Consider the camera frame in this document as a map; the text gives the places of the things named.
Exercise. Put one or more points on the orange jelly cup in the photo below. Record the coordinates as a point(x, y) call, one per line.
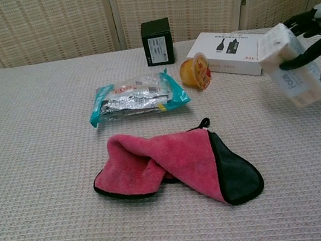
point(192, 72)

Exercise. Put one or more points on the white tissue pack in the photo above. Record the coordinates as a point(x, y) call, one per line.
point(285, 48)

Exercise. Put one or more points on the pink and grey towel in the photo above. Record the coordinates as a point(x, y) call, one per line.
point(182, 160)

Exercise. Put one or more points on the flat white product box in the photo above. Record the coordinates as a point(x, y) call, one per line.
point(229, 51)

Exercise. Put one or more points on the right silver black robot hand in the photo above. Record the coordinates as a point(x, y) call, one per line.
point(314, 51)

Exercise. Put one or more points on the teal foil snack bag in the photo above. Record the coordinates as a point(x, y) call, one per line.
point(133, 100)

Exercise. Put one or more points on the small black cardboard box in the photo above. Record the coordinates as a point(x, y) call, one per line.
point(157, 44)

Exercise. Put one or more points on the woven beige tablecloth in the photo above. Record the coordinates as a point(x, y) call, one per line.
point(45, 145)

